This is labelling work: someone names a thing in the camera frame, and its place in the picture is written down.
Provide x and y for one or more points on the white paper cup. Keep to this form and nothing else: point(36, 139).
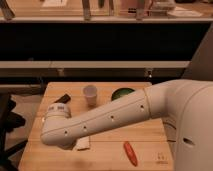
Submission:
point(90, 94)

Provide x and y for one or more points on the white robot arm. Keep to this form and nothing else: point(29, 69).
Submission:
point(189, 102)

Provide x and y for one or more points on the black office chair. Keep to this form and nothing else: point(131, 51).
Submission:
point(8, 122)

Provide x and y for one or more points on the green ceramic bowl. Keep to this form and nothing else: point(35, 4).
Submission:
point(121, 92)

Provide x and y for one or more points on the black rectangular block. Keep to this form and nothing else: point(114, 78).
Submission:
point(64, 99)

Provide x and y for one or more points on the red chili pepper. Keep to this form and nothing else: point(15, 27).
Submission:
point(130, 153)

